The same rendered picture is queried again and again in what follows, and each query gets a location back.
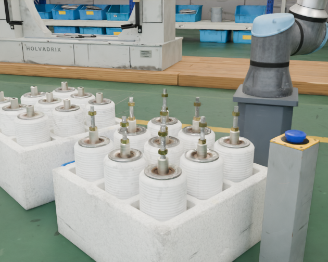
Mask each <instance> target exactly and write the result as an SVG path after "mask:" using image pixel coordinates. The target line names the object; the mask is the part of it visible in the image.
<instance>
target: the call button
mask: <svg viewBox="0 0 328 262"><path fill-rule="evenodd" d="M306 135H307V134H306V133H305V132H303V131H300V130H287V131H286V132H285V137H286V139H287V140H288V141H290V142H303V141H304V139H306Z"/></svg>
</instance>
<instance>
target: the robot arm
mask: <svg viewBox="0 0 328 262"><path fill-rule="evenodd" d="M327 1H328V0H297V3H296V4H295V5H293V6H292V7H290V8H289V12H288V13H275V14H266V15H261V16H258V17H256V18H255V19H254V21H253V28H252V30H251V34H252V36H251V50H250V65H249V69H248V72H247V74H246V77H245V79H244V82H243V87H242V92H243V93H245V94H247V95H251V96H256V97H264V98H282V97H288V96H290V95H292V93H293V85H292V80H291V76H290V72H289V60H290V56H296V55H308V54H311V53H314V52H316V51H318V50H320V49H321V48H322V47H323V46H324V45H325V43H326V41H327V39H328V27H327V26H328V24H327V22H326V21H327V18H328V15H327V13H326V11H325V7H326V4H327Z"/></svg>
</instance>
